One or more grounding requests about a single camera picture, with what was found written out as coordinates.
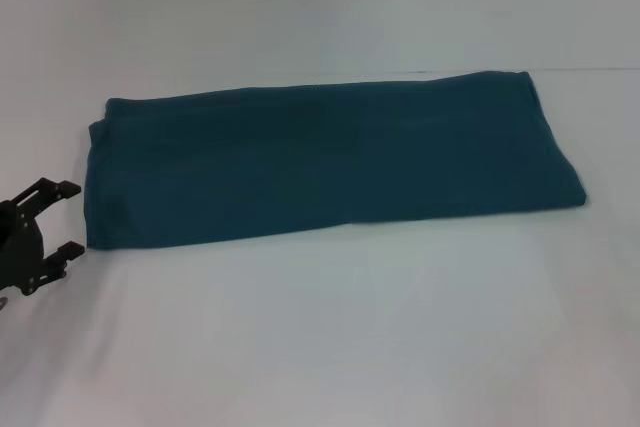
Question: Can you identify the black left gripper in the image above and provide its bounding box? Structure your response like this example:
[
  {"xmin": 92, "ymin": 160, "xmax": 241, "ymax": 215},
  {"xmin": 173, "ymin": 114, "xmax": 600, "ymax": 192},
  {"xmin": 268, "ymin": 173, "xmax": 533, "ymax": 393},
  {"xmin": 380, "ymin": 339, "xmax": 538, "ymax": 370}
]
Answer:
[{"xmin": 0, "ymin": 176, "xmax": 86, "ymax": 298}]

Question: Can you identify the teal blue shirt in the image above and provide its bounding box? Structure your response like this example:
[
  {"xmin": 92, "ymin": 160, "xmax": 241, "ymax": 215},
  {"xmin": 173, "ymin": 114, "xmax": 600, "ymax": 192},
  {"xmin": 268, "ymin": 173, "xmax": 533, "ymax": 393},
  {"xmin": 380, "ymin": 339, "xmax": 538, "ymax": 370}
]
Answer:
[{"xmin": 79, "ymin": 69, "xmax": 587, "ymax": 252}]

